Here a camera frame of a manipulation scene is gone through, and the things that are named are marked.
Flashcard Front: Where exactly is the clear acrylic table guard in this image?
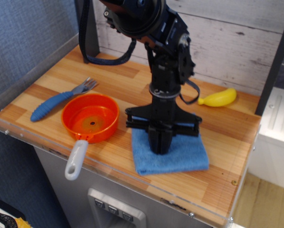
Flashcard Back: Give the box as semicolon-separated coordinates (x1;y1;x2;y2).
0;40;260;228

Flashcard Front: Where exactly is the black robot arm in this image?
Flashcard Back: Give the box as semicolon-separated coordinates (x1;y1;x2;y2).
104;0;202;155

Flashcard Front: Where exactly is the dark left vertical post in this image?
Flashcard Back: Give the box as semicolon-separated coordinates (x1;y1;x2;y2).
74;0;100;57

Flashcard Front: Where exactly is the silver dispenser button panel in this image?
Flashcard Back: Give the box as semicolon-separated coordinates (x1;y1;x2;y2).
87;188;147;228

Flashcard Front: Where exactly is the white toy sink unit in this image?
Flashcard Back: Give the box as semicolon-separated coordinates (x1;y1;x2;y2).
248;87;284;188

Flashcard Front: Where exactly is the blue microfiber rag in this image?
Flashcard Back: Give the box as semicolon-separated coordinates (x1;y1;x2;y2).
132;128;209;176

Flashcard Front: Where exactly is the orange toy pan grey handle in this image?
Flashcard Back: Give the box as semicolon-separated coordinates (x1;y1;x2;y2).
61;94;120;181

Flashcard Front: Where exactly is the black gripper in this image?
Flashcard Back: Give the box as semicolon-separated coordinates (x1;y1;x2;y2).
125;91;202;155

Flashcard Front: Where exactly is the dark vertical post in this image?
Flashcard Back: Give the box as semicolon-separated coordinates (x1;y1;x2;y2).
255;31;284;116
74;0;100;57

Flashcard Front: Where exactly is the yellow toy banana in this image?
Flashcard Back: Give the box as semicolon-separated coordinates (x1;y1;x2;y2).
198;88;237;107

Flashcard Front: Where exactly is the fork with blue handle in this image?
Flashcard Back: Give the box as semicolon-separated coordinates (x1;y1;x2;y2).
30;77;97;122

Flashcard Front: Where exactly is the grey toy fridge cabinet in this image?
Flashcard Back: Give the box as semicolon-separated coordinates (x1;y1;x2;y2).
35;148;208;228

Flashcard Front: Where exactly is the black braided cable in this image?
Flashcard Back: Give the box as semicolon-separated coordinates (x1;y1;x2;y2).
78;0;137;67

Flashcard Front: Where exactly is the yellow object bottom left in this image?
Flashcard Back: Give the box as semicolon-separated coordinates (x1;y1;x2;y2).
15;218;32;228

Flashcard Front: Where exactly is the dark right vertical post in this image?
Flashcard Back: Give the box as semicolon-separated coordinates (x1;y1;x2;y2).
255;31;284;116

